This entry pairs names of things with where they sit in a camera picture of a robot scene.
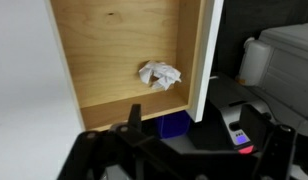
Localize white trash paper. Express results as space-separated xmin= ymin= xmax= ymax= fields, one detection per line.
xmin=138 ymin=60 xmax=183 ymax=92

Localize black breadboard robot table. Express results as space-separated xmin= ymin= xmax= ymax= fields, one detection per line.
xmin=153 ymin=72 xmax=308 ymax=158

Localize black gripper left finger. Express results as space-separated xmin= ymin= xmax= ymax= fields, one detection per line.
xmin=127 ymin=103 xmax=144 ymax=133

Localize white plastic jug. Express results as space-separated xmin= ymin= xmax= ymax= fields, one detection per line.
xmin=235 ymin=36 xmax=273 ymax=87

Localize grey plastic case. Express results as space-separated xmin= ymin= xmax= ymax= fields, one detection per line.
xmin=257 ymin=21 xmax=308 ymax=134

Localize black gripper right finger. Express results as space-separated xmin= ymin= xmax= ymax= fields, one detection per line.
xmin=239 ymin=104 xmax=274 ymax=148

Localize wooden drawer with white front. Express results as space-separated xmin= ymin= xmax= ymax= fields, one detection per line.
xmin=48 ymin=0 xmax=225 ymax=132

